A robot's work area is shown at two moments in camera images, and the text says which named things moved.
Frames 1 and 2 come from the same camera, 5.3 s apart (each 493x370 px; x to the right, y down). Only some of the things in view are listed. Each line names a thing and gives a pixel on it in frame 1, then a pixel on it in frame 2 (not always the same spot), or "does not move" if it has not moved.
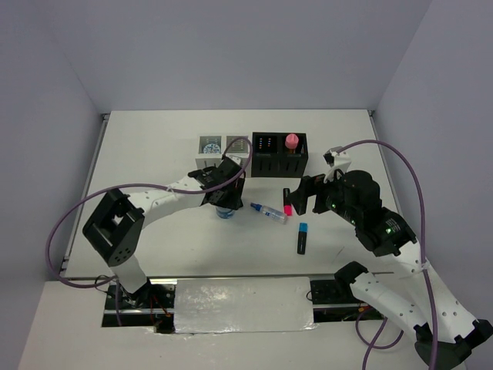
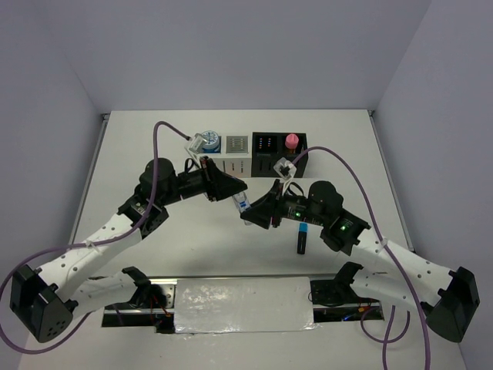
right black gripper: (308, 186) → (270, 203)
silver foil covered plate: (222, 305) does not move
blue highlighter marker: (302, 238) does not move
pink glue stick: (291, 141) does not move
